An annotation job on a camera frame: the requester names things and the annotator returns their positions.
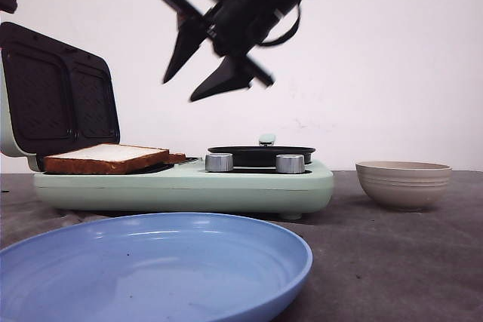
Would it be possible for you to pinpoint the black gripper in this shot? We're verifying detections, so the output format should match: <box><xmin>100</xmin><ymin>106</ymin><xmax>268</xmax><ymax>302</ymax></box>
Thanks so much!
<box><xmin>162</xmin><ymin>0</ymin><xmax>302</xmax><ymax>102</ymax></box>

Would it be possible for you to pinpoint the right silver control knob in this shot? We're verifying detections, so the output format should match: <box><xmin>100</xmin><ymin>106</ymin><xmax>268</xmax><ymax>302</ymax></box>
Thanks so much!
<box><xmin>275</xmin><ymin>154</ymin><xmax>305</xmax><ymax>174</ymax></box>

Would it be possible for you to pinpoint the black round frying pan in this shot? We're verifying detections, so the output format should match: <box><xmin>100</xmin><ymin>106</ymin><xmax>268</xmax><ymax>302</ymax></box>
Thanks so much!
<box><xmin>208</xmin><ymin>134</ymin><xmax>316</xmax><ymax>167</ymax></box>

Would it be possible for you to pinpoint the mint green breakfast maker base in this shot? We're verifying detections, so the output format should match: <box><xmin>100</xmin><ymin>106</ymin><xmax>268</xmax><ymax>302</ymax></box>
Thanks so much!
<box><xmin>33</xmin><ymin>158</ymin><xmax>334</xmax><ymax>219</ymax></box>

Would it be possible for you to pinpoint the mint green sandwich maker lid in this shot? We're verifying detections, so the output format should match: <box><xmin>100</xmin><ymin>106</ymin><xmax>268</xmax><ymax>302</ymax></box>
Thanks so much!
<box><xmin>1</xmin><ymin>22</ymin><xmax>120</xmax><ymax>171</ymax></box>

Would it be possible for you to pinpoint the silver control knob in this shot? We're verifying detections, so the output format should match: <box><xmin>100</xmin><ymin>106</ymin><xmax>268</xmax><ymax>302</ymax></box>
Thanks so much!
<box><xmin>275</xmin><ymin>154</ymin><xmax>305</xmax><ymax>174</ymax></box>
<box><xmin>205</xmin><ymin>153</ymin><xmax>234</xmax><ymax>173</ymax></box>

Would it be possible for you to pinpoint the beige ribbed ceramic bowl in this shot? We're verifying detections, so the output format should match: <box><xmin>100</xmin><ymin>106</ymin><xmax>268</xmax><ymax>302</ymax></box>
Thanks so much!
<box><xmin>355</xmin><ymin>161</ymin><xmax>452</xmax><ymax>211</ymax></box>

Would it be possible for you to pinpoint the white bread slice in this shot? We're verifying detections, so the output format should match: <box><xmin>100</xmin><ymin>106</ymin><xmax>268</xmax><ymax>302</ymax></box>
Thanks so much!
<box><xmin>44</xmin><ymin>143</ymin><xmax>169</xmax><ymax>175</ymax></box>
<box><xmin>165</xmin><ymin>153</ymin><xmax>187</xmax><ymax>164</ymax></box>

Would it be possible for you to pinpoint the left silver control knob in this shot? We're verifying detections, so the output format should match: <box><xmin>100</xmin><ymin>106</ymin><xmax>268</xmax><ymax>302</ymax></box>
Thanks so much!
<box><xmin>205</xmin><ymin>153</ymin><xmax>234</xmax><ymax>173</ymax></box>

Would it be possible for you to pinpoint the blue round plate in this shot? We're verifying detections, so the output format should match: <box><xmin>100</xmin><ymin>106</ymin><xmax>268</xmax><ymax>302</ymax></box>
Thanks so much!
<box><xmin>1</xmin><ymin>213</ymin><xmax>312</xmax><ymax>321</ymax></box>

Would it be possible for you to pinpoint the grey table cloth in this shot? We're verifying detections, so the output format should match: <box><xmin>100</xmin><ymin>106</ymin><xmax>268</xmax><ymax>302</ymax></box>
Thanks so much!
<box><xmin>1</xmin><ymin>171</ymin><xmax>482</xmax><ymax>321</ymax></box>

